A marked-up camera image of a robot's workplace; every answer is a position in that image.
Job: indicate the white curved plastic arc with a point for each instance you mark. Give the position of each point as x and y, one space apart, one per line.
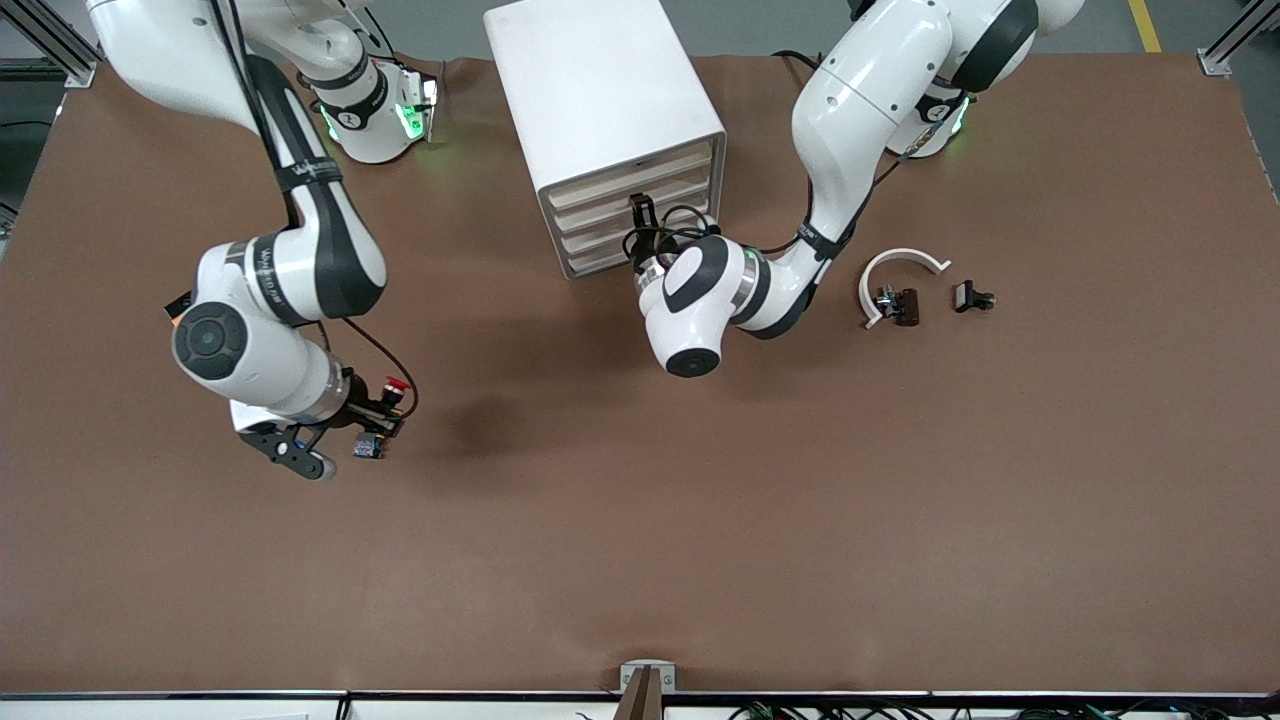
897 256

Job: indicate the dark brown push button switch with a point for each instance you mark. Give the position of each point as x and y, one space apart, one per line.
906 307

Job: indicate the small black switch component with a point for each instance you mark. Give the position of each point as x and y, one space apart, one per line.
968 296

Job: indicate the orange black button enclosure box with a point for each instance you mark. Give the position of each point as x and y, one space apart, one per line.
176 303

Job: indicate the brown post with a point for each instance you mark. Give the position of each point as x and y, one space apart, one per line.
645 700

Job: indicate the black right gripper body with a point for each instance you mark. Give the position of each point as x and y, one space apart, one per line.
367 408

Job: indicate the brown table cover sheet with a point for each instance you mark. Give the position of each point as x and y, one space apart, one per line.
640 520

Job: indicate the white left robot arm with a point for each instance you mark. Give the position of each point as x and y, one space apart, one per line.
860 90

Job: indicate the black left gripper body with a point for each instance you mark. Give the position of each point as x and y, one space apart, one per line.
643 244

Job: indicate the grey metal bracket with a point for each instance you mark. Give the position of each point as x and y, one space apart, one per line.
647 664

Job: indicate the white frame rail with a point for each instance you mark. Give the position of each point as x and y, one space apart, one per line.
450 710

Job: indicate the red push button switch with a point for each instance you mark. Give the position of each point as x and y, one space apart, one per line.
398 384

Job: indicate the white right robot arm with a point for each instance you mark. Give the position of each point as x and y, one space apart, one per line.
270 370

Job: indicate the green push button switch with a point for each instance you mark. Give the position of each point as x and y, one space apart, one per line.
368 447

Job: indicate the aluminium frame profile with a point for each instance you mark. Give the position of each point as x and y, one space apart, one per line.
60 45
1228 40

